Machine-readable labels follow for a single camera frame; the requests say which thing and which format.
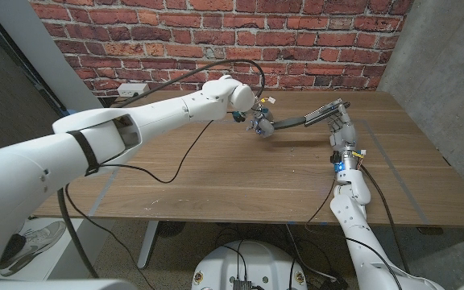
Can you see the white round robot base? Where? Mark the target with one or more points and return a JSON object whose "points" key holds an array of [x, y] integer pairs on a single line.
{"points": [[264, 262]]}

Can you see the black power adapter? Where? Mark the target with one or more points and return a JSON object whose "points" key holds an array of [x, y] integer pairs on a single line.
{"points": [[334, 284]]}

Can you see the dark grey door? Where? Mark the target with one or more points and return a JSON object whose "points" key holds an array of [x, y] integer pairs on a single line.
{"points": [[6, 92]]}

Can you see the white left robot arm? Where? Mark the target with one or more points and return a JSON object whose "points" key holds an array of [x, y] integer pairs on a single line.
{"points": [[155, 117]]}

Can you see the black rod tool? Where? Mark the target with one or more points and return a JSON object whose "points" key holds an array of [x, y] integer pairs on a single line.
{"points": [[320, 114]]}

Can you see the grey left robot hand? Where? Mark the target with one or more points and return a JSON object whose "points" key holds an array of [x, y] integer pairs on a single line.
{"points": [[263, 125]]}

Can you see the grey white sneaker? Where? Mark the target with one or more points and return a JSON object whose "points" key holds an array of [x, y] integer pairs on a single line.
{"points": [[34, 243]]}

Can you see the red brick print backdrop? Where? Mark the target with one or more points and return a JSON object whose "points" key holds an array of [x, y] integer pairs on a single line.
{"points": [[316, 40]]}

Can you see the white table leg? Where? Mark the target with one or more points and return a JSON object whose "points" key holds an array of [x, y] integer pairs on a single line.
{"points": [[148, 245]]}

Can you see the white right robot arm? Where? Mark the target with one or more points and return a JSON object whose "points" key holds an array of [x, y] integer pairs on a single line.
{"points": [[357, 225]]}

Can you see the white power strip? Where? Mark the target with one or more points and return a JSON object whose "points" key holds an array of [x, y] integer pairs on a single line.
{"points": [[133, 89]]}

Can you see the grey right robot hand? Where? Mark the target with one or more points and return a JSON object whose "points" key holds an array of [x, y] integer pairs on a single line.
{"points": [[342, 137]]}

